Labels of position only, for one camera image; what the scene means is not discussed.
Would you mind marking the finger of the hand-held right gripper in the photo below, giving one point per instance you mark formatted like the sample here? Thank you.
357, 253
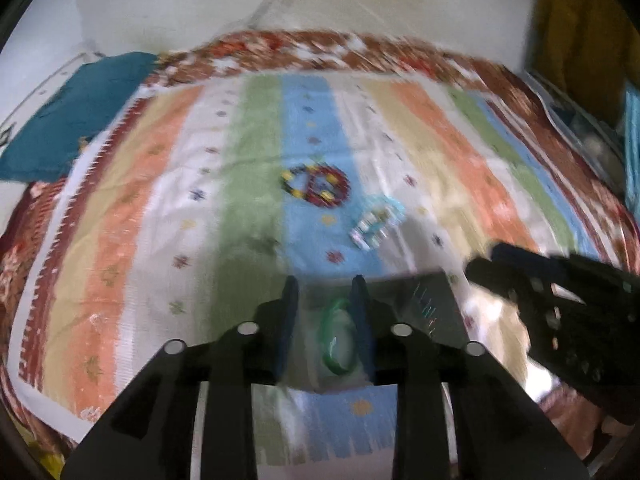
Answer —
492, 275
522, 255

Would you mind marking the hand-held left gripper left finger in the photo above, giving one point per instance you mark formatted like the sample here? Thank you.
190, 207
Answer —
286, 320

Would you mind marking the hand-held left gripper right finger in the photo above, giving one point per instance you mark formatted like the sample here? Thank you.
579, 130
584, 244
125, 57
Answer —
361, 320

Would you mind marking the green bangle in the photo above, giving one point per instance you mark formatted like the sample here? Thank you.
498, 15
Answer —
326, 332

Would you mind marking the clear plastic jewelry box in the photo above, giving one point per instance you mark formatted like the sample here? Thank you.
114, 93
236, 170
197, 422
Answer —
430, 305

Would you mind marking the patterned grey cloth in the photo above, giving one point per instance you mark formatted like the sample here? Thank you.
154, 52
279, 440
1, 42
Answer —
580, 120

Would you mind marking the striped colourful blanket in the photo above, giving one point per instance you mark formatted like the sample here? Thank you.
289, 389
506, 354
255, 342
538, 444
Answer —
150, 210

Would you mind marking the mustard yellow cloth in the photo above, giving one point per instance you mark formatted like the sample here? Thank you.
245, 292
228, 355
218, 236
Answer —
585, 25

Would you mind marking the teal cloth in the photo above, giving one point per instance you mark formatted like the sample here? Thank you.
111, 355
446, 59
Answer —
75, 115

